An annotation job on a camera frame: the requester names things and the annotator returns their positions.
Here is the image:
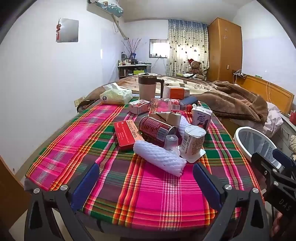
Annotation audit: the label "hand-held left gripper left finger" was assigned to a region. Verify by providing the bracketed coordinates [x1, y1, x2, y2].
[24, 163, 100, 241]

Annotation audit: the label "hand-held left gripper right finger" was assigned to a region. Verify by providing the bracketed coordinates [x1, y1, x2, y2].
[193, 163, 271, 241]

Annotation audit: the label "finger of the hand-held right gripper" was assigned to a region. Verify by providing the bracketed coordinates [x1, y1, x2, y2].
[251, 152, 282, 184]
[272, 148, 296, 173]

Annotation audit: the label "white round trash bin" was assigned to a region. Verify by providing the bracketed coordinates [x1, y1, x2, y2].
[233, 126, 285, 171]

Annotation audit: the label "white yogurt cup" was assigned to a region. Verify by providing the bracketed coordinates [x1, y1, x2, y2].
[179, 126, 207, 164]

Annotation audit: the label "white foam net sleeve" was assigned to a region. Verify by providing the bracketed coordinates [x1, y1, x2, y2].
[133, 140, 187, 177]
[178, 115, 197, 135]

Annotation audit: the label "clear plastic jelly cup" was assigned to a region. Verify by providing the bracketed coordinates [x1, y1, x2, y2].
[164, 134, 181, 156]

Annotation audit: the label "red tablet box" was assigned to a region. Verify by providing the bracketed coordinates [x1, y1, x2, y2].
[113, 120, 145, 152]

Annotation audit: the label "white purple milk carton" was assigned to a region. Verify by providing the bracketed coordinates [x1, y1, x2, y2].
[191, 105, 213, 131]

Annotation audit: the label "printed paper cup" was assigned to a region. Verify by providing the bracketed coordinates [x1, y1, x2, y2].
[150, 111, 182, 127]

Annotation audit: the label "red drink can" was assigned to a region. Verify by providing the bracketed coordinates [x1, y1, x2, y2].
[138, 115, 177, 147]

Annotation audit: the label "clear plastic bottle red label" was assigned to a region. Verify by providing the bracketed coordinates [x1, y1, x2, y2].
[150, 98, 193, 114]

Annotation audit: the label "small pink white box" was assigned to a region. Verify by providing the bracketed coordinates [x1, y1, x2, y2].
[128, 99, 151, 115]

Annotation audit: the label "person's right hand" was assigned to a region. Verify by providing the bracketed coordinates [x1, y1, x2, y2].
[272, 212, 286, 235]

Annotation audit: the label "floral quilt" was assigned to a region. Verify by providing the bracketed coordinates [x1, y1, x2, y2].
[289, 134, 296, 160]

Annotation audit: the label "grey nightstand drawers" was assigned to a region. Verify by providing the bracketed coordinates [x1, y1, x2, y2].
[280, 111, 296, 149]

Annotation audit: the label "pale pink bedding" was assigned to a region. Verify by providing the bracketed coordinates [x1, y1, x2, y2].
[264, 103, 284, 131]

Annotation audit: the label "tan bed mattress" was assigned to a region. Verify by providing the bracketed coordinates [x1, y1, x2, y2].
[218, 116, 262, 139]

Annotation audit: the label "pink green plaid tablecloth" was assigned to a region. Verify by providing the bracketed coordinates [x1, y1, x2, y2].
[25, 96, 265, 232]

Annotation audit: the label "wooden bed headboard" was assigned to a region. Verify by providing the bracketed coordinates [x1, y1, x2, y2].
[240, 75, 295, 114]

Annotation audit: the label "brown fleece blanket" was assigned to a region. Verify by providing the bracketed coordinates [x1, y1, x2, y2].
[188, 81, 269, 123]

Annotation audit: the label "brown wooden panel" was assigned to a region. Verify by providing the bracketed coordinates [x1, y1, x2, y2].
[0, 155, 28, 232]

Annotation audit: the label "dark blue glasses case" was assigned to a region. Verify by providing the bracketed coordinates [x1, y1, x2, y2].
[179, 96, 199, 106]

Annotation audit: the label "pale green tissue pack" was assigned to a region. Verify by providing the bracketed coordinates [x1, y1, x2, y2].
[100, 83, 133, 105]

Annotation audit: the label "orange and white box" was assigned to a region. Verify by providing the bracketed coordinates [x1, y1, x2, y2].
[162, 86, 190, 100]

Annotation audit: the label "beige printed bed blanket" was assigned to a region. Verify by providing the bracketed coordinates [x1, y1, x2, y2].
[83, 75, 232, 102]

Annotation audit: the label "brown pink travel mug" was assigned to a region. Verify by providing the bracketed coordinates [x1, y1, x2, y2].
[138, 72, 165, 100]

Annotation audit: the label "brown teddy bear red hat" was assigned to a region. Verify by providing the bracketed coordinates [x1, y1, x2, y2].
[186, 59, 205, 79]

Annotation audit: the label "wooden wardrobe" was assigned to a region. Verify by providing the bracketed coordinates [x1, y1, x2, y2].
[206, 18, 243, 82]

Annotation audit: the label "cluttered desk shelf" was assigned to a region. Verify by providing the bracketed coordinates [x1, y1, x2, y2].
[117, 62, 152, 79]

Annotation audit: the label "blue vase with branches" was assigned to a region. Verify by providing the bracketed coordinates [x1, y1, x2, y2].
[121, 38, 141, 64]

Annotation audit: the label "blue patterned curtain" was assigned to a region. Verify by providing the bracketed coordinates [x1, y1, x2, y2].
[167, 19, 210, 76]

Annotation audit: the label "small window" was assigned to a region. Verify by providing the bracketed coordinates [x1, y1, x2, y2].
[149, 39, 170, 58]

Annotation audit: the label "red hanging ornament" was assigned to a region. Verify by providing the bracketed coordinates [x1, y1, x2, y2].
[55, 19, 62, 40]

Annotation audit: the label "wrapped air conditioner pipe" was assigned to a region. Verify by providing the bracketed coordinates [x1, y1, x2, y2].
[111, 14, 130, 40]

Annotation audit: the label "silver wall poster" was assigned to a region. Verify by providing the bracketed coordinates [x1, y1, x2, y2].
[57, 18, 79, 43]

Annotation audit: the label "white wall air conditioner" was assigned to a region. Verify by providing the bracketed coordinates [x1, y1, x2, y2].
[87, 0, 124, 18]

